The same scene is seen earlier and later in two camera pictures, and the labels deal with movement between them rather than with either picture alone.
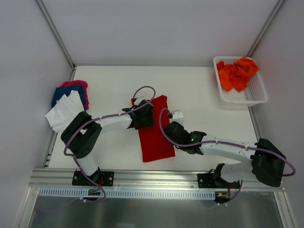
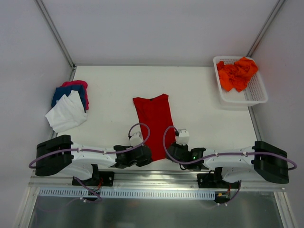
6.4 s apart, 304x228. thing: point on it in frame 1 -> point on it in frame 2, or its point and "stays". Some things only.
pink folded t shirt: (77, 82) stays
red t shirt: (154, 145) stays
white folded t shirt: (66, 109) stays
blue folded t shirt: (60, 91) stays
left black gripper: (147, 114) -> (145, 155)
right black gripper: (171, 129) -> (175, 152)
